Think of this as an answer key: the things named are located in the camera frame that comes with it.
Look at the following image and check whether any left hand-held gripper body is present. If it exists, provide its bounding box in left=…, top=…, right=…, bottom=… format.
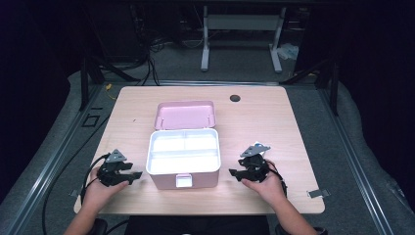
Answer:
left=96, top=149, right=129, bottom=188

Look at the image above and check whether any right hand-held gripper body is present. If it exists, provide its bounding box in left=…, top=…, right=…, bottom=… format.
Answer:
left=240, top=144, right=271, bottom=184

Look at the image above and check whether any pink box lid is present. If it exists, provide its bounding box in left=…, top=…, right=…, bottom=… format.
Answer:
left=145, top=100, right=222, bottom=191

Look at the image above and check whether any person's right hand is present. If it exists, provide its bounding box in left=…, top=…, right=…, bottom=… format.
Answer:
left=241, top=160, right=288, bottom=208

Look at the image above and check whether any person's left hand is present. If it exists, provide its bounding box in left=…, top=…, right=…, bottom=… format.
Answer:
left=80, top=166, right=130, bottom=213

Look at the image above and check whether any white divided tray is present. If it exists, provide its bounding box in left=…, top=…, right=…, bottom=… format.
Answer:
left=147, top=129, right=220, bottom=174

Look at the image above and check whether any person's dark clothing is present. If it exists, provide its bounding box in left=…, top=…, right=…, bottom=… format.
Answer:
left=124, top=214, right=272, bottom=235

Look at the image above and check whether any black metal stand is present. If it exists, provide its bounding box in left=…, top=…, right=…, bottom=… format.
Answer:
left=327, top=60, right=341, bottom=117
left=78, top=56, right=106, bottom=113

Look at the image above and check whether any clear plastic bag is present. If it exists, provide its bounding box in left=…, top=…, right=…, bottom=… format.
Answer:
left=276, top=42, right=300, bottom=61

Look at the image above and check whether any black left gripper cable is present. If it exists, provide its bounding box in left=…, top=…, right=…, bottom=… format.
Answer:
left=79, top=153, right=112, bottom=205

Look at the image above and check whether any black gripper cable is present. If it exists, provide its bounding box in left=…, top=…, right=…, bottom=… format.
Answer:
left=79, top=153, right=112, bottom=205
left=266, top=160, right=289, bottom=198

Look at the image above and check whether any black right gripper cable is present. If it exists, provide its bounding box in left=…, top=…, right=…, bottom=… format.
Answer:
left=266, top=160, right=289, bottom=198

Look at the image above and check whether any long black floor cable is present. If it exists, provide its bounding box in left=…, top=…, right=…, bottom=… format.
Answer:
left=41, top=115, right=112, bottom=235

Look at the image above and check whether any aluminium rail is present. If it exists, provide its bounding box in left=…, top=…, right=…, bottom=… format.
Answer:
left=0, top=85, right=104, bottom=235
left=316, top=88, right=396, bottom=235

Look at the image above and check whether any bundle of black cables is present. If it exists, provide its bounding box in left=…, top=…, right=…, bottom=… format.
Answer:
left=96, top=35, right=161, bottom=87

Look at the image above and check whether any white metal desk frame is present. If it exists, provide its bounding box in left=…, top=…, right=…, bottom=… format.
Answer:
left=200, top=5, right=288, bottom=73

